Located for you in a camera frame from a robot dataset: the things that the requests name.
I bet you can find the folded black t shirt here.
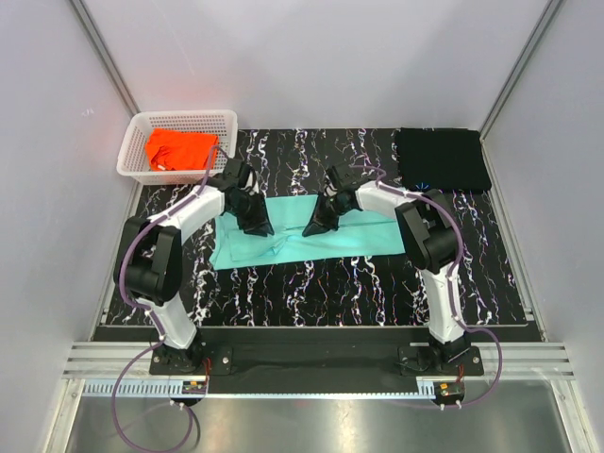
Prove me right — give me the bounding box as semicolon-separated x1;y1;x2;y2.
394;127;492;193

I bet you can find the teal t shirt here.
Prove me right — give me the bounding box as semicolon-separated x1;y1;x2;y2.
210;195;405;270

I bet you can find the right controller board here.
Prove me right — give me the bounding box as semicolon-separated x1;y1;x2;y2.
436;381;465;400

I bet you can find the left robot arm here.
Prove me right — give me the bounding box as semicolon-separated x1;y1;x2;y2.
114;186;274;374

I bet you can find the white slotted cable duct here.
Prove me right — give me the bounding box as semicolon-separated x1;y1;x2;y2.
83;377;435;401

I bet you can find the orange t shirt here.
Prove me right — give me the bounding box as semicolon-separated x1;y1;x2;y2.
144;128;219;172

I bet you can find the left controller board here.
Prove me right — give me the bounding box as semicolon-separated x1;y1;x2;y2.
182;380;209;394

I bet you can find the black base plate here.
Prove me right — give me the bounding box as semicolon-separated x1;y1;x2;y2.
150;327;484;385

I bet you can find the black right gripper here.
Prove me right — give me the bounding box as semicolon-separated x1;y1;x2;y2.
302;193;352;239

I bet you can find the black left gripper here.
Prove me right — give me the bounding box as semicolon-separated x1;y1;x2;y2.
228;191;275;238

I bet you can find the white plastic basket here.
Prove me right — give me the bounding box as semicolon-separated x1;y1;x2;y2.
116;109;238;185

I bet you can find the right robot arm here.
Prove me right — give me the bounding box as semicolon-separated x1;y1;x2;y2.
302;181;471;375

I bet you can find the controller board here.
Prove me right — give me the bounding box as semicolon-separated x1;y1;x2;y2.
182;380;209;394
436;381;465;400

